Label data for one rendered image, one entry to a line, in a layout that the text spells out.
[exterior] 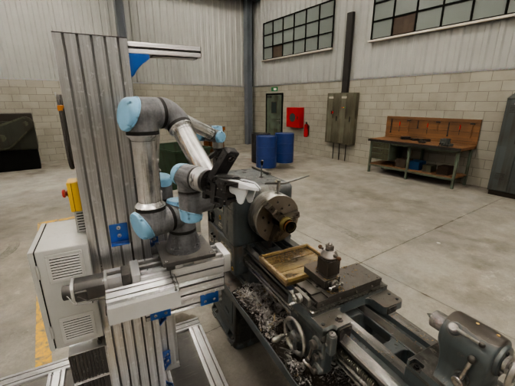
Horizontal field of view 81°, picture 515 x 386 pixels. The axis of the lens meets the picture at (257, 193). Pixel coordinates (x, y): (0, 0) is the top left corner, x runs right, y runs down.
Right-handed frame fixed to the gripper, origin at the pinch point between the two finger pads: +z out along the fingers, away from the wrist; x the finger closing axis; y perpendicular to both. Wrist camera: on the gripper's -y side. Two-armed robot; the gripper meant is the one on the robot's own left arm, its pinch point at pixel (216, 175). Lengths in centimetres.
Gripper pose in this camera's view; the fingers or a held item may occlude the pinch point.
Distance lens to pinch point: 220.1
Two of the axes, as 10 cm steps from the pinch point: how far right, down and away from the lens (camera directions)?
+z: 0.0, 9.6, 2.9
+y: 8.9, -1.3, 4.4
